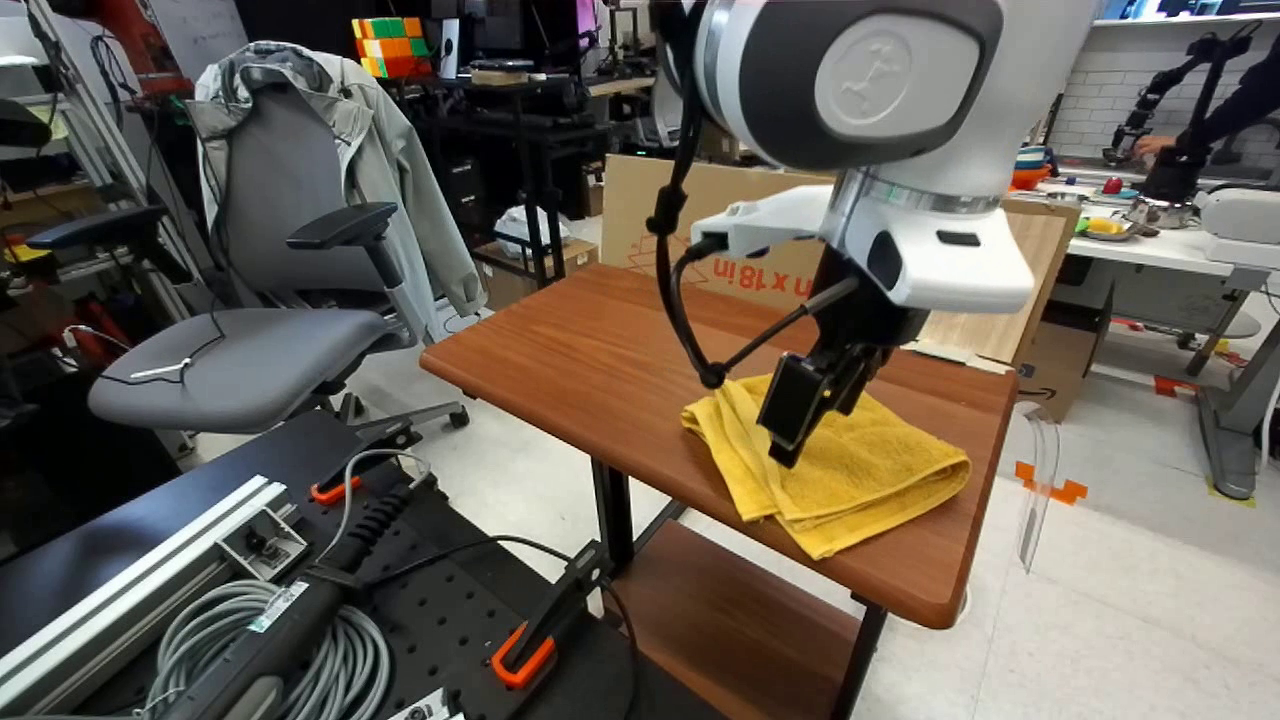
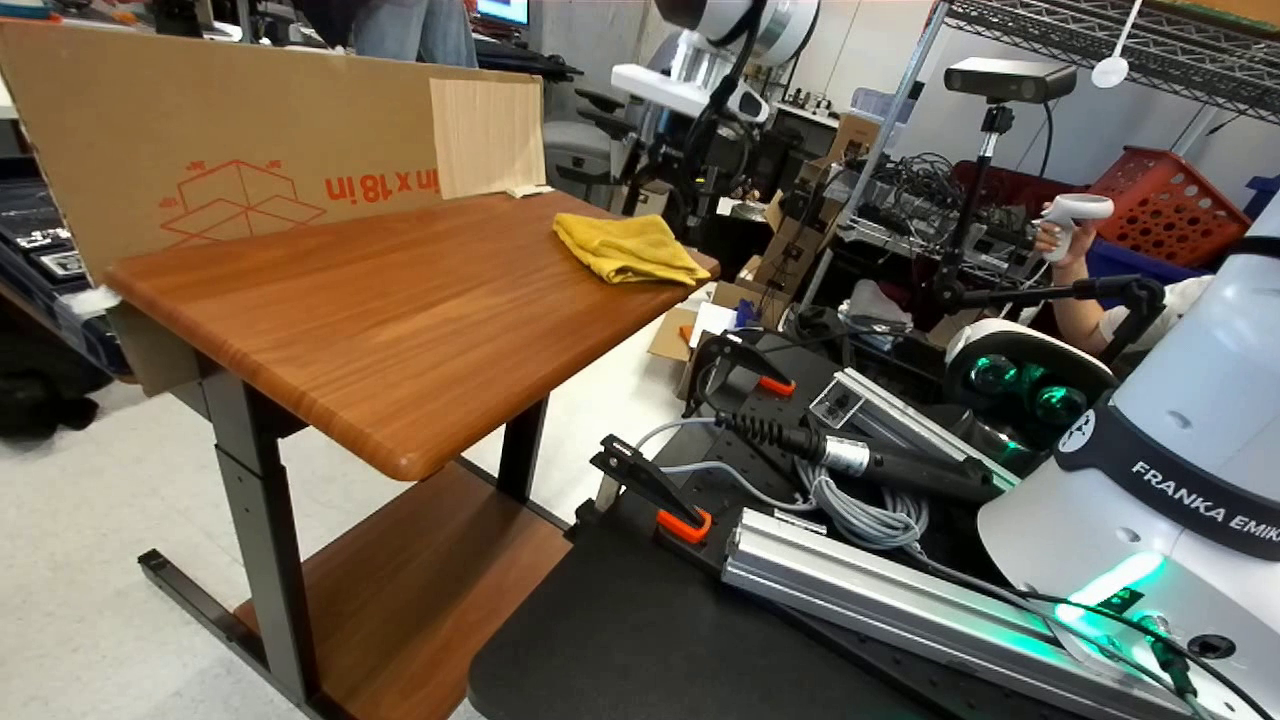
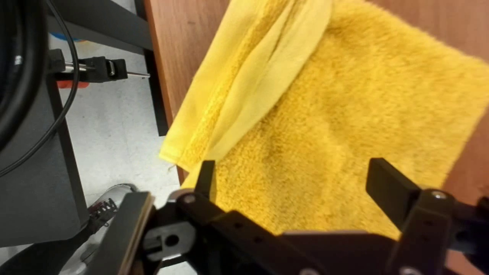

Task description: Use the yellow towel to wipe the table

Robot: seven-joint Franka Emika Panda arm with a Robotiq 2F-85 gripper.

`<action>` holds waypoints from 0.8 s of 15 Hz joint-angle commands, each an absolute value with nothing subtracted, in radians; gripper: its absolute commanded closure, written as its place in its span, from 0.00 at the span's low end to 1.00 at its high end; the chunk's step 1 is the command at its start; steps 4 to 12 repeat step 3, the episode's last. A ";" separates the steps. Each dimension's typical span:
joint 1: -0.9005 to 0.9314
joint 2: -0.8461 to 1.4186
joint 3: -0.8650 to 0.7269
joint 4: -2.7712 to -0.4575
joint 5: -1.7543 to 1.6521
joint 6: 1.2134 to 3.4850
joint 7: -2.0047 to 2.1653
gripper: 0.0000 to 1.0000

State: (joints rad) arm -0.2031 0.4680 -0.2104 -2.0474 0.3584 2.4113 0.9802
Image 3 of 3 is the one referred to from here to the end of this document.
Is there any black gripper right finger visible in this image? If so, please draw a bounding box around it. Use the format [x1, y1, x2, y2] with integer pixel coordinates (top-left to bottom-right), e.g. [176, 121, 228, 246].
[365, 156, 489, 275]

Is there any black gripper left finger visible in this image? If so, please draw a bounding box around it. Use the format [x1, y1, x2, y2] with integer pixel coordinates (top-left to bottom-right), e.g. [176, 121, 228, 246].
[151, 159, 327, 275]

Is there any black metal table frame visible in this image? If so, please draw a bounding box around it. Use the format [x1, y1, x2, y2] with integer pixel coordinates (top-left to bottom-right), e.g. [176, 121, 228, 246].
[47, 0, 170, 138]

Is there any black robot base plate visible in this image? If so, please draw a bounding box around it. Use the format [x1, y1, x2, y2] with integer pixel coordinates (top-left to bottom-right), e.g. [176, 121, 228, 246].
[0, 75, 92, 248]

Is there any yellow terry towel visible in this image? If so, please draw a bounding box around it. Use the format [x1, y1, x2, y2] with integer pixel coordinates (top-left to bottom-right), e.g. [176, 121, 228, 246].
[157, 0, 489, 242]

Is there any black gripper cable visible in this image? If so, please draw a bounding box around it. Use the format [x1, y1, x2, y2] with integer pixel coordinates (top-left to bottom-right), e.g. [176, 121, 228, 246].
[0, 0, 81, 181]

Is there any black clamp orange handle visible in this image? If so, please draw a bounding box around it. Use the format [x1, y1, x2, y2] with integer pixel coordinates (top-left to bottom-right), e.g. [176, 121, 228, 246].
[49, 54, 153, 92]

